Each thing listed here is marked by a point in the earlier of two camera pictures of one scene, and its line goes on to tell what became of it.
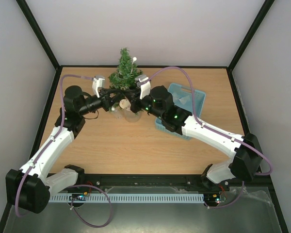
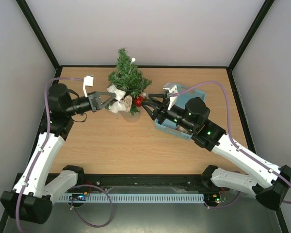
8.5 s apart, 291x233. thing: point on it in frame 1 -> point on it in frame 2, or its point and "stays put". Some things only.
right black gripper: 135,104 -> 161,109
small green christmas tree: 124,77 stays put
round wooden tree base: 131,116 stays put
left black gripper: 106,100 -> 95,101
